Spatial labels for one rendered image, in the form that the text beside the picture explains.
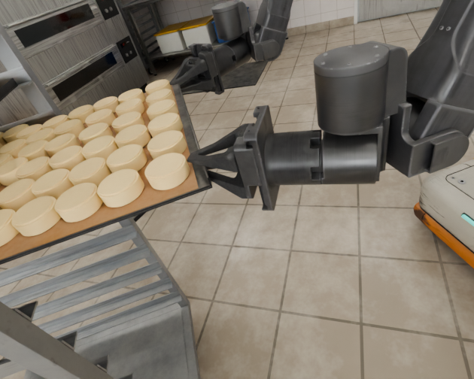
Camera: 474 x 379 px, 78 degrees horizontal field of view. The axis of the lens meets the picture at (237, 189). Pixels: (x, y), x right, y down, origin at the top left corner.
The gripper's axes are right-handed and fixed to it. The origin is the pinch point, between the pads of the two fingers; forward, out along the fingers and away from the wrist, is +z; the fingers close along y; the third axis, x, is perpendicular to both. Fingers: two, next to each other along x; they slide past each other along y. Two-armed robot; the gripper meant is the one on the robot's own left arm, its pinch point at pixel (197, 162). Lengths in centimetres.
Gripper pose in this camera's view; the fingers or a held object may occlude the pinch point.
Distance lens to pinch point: 36.0
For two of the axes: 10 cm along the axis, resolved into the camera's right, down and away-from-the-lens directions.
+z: -9.4, 0.1, 3.5
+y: -2.4, -7.4, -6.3
